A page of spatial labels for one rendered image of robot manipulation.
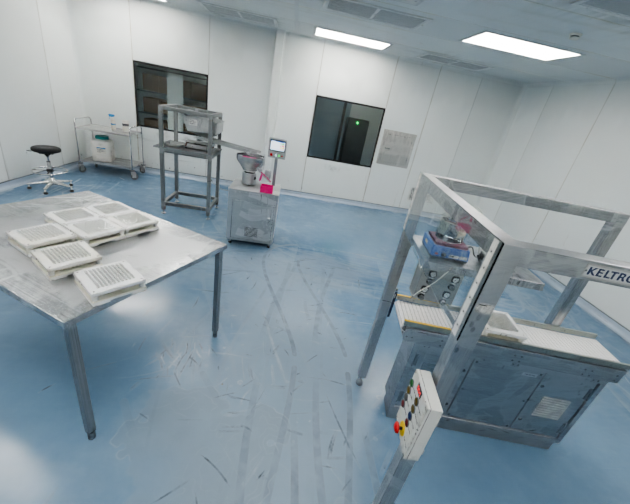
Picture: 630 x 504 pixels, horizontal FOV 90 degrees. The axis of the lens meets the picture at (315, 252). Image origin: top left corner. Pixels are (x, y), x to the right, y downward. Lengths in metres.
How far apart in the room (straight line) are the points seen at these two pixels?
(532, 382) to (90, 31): 7.77
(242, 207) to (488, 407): 3.24
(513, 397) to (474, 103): 5.99
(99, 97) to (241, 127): 2.62
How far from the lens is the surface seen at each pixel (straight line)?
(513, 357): 2.26
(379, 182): 7.11
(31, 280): 2.11
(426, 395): 1.19
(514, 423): 2.78
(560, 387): 2.64
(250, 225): 4.20
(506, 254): 1.01
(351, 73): 6.79
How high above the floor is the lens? 1.89
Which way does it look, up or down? 25 degrees down
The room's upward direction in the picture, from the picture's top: 11 degrees clockwise
